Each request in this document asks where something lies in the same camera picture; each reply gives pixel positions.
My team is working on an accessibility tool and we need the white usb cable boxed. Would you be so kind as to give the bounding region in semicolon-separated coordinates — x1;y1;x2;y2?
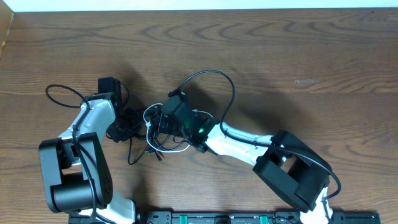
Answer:
142;102;215;154

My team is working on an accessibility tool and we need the black usb cable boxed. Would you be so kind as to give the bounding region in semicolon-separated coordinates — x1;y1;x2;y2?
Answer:
105;105;190;166

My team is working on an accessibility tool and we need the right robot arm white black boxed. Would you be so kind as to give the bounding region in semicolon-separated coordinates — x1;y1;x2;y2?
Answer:
160;93;333;223

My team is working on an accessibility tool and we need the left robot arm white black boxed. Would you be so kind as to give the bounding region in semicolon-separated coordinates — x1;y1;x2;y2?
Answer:
39;77;142;223

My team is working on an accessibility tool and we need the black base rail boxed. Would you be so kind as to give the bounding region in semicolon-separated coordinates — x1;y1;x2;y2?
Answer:
68;210;382;224

